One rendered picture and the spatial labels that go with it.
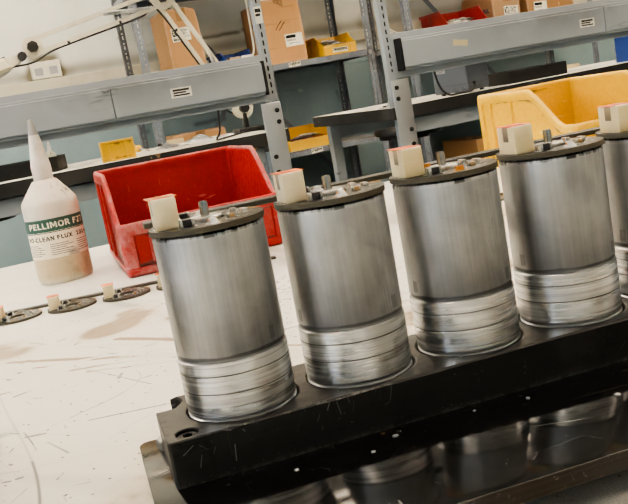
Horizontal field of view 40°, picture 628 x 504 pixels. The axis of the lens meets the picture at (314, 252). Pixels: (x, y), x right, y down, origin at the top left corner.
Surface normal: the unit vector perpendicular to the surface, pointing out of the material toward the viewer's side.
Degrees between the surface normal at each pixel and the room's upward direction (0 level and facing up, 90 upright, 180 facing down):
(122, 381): 0
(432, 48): 90
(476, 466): 0
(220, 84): 90
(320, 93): 90
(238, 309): 90
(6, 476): 0
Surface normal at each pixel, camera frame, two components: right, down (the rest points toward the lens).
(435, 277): -0.51, 0.24
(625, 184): -0.77, 0.25
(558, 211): -0.18, 0.21
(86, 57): 0.36, 0.10
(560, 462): -0.18, -0.97
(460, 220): 0.07, 0.17
